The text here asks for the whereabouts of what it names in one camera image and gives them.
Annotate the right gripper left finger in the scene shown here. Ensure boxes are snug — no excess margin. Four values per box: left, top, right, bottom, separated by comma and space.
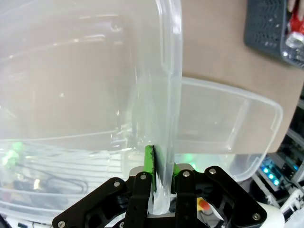
52, 144, 158, 228

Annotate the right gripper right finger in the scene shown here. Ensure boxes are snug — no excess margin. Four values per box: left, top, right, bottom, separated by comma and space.
172, 163, 268, 228

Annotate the large clear plastic bin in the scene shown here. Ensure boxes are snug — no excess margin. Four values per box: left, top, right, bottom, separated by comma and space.
0, 0, 183, 216

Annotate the dark grey woven basket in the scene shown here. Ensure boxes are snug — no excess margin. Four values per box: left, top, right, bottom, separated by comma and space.
244, 0, 304, 70

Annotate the electronics rack with blue lights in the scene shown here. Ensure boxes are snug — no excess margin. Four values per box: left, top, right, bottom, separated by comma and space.
260, 154, 301, 190

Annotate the small clear plastic container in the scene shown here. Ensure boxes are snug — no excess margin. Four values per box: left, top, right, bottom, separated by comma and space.
174, 76, 284, 183

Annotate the crushed clear plastic bottle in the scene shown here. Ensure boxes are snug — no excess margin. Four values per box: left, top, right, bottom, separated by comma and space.
284, 30, 304, 63

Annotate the crushed red soda can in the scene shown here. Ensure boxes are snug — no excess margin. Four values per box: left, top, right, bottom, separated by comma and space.
287, 9, 304, 33

